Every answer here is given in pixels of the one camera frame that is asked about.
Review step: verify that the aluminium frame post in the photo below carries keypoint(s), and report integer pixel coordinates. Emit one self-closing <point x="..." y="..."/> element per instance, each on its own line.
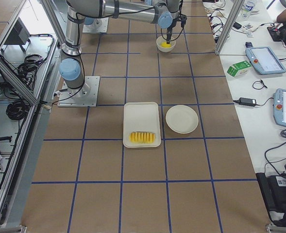
<point x="237" y="4"/>

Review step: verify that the green white carton box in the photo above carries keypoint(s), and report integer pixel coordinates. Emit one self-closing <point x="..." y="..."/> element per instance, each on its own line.
<point x="239" y="68"/>

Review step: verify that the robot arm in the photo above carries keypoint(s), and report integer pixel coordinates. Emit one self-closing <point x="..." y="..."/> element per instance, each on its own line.
<point x="164" y="13"/>

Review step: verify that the sliced yellow fruit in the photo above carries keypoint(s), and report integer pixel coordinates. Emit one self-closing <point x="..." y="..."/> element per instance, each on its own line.
<point x="142" y="137"/>

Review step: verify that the blue teach pendant far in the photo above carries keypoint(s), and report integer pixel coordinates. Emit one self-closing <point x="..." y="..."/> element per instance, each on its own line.
<point x="264" y="60"/>

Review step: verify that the black power adapter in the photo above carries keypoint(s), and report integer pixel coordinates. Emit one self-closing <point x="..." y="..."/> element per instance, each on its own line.
<point x="247" y="102"/>

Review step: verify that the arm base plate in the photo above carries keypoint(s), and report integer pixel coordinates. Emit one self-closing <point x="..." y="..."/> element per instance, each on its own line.
<point x="89" y="97"/>
<point x="94" y="25"/>

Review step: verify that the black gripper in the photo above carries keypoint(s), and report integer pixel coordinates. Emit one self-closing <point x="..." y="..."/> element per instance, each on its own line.
<point x="170" y="24"/>

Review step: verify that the grey electronics box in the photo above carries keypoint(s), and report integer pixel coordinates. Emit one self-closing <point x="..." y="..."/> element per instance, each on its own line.
<point x="19" y="35"/>

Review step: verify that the cream ceramic bowl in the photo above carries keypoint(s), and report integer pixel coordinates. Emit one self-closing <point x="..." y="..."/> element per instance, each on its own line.
<point x="159" y="40"/>

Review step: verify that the plastic water bottle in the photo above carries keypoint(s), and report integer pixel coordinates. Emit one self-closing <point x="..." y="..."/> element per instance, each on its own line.
<point x="247" y="9"/>

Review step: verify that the cream rectangular tray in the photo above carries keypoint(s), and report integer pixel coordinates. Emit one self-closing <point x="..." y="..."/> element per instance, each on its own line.
<point x="141" y="117"/>

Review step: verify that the yellow lemon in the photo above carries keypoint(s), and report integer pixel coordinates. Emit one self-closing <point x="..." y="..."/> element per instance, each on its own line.
<point x="165" y="45"/>

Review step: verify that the cream round plate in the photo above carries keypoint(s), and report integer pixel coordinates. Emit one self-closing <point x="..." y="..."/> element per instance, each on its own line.
<point x="182" y="119"/>

